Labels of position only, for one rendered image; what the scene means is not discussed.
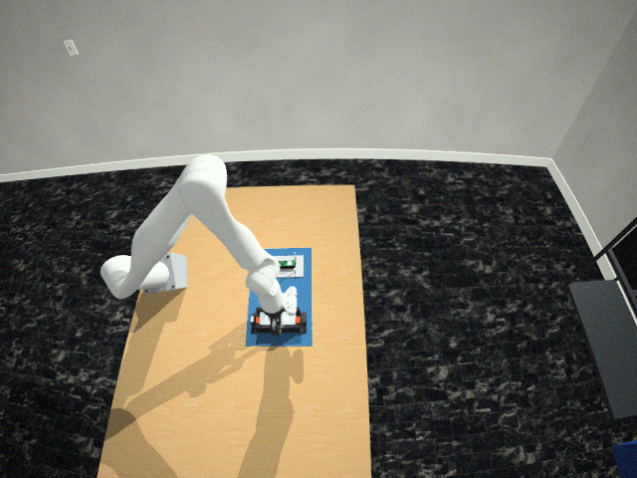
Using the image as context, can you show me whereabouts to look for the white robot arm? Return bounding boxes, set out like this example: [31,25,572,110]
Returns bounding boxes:
[101,154,297,316]

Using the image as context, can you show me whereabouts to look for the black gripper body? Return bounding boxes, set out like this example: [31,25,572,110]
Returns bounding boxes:
[262,308,285,321]

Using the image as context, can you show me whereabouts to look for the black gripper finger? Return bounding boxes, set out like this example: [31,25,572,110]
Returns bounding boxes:
[270,315,282,336]

